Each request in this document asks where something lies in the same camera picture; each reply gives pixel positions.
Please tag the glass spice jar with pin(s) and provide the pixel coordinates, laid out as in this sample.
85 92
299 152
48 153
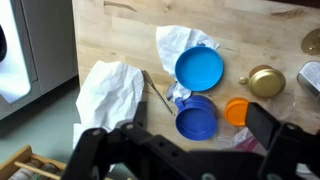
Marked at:
48 168
23 173

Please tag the wooden spice rack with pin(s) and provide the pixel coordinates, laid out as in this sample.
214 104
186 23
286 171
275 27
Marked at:
16 159

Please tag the gold lidded pot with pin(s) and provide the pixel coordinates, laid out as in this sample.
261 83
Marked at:
266 83

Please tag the thin metal utensil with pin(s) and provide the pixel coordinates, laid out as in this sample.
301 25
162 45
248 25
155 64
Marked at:
156 91

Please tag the large crumpled white paper towel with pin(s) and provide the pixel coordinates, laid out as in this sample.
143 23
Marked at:
106 93

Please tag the orange round cup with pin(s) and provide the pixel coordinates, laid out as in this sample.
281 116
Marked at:
235 111

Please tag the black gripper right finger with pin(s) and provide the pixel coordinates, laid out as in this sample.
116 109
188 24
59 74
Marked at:
290 150

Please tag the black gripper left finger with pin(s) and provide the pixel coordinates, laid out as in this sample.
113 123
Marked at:
96 150

